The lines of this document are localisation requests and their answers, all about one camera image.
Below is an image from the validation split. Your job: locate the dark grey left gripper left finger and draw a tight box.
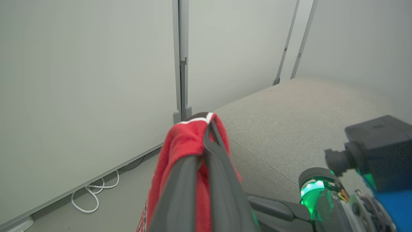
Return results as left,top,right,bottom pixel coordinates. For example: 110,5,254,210
148,156,202,232

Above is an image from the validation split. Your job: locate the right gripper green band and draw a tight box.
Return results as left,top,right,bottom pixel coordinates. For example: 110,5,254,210
247,167,396,232

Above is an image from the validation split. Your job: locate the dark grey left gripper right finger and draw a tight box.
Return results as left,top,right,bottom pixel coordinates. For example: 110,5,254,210
203,121,259,232

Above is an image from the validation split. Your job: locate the red and white garment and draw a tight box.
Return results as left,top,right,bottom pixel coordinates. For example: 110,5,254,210
136,112,242,232

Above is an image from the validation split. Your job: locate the grey fabric sofa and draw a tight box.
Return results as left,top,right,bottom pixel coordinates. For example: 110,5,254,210
212,77,412,207

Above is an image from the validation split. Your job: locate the grey slanted metal strut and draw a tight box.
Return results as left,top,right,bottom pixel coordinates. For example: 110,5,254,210
290,0,318,79
273,0,300,86

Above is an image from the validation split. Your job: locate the thin dark cable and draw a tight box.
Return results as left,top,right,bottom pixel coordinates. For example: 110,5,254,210
118,156,146,172

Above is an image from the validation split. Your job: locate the white coiled cable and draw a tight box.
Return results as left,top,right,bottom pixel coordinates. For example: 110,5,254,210
71,169,120,214

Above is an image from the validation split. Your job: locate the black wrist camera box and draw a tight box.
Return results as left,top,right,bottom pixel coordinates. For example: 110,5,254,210
324,115,412,194

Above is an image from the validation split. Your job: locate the grey vertical wall post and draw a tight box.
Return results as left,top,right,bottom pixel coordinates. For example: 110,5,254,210
172,0,192,124

